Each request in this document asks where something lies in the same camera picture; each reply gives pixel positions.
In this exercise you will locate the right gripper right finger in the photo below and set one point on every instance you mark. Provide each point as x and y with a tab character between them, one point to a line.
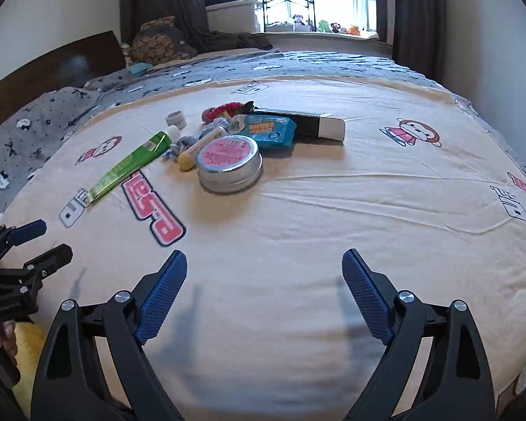
456	383

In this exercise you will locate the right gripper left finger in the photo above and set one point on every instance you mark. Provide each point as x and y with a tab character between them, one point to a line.
69	382

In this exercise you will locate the brown patterned pillow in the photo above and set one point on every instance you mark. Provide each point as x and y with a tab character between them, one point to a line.
159	41

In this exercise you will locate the windowsill toy figures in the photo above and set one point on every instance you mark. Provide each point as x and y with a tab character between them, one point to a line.
299	24

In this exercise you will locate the left hand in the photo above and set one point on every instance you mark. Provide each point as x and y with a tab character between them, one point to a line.
8	339

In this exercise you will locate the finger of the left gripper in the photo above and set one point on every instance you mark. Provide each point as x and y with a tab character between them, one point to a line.
46	265
16	236

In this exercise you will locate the blue snack packet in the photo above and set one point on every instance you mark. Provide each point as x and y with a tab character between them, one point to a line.
268	131

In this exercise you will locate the dark wooden headboard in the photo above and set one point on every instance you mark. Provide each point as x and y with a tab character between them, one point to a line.
71	65

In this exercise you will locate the white storage box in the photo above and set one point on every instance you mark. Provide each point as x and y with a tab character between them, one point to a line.
236	16

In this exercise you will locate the grey patterned duvet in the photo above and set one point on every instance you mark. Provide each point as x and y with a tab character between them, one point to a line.
30	136

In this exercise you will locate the round metal tin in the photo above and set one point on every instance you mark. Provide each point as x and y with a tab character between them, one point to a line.
229	164

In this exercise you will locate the white tape roll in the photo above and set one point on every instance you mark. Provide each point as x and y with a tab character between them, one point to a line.
177	119

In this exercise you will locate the right dark curtain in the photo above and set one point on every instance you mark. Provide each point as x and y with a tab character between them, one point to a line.
416	32

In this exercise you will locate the yellow fluffy towel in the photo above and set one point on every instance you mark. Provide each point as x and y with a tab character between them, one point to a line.
30	341

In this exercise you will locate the green tube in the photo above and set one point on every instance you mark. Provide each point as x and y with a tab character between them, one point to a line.
140	157

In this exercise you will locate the yellow white lip balm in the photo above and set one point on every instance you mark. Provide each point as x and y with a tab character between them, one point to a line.
187	160

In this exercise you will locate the cream cartoon bed sheet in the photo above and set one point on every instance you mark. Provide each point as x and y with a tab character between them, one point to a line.
264	325

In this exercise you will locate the blue grey knotted cloth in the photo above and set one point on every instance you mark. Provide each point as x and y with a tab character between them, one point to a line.
186	141

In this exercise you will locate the dark curtain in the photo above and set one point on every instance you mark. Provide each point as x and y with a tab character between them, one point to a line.
191	18
416	32

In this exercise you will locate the left dark curtain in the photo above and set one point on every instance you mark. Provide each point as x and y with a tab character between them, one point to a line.
191	18

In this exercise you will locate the teal small item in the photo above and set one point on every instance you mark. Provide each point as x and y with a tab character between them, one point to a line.
139	69

